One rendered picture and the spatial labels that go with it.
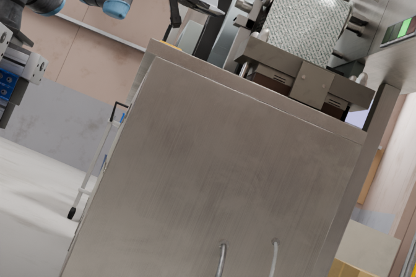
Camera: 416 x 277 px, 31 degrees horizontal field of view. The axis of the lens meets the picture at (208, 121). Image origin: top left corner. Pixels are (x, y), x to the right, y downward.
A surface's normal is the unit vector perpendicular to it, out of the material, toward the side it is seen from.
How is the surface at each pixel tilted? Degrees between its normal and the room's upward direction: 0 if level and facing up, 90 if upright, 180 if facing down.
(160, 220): 90
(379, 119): 90
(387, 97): 90
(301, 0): 90
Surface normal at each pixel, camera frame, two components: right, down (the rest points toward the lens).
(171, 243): 0.14, -0.04
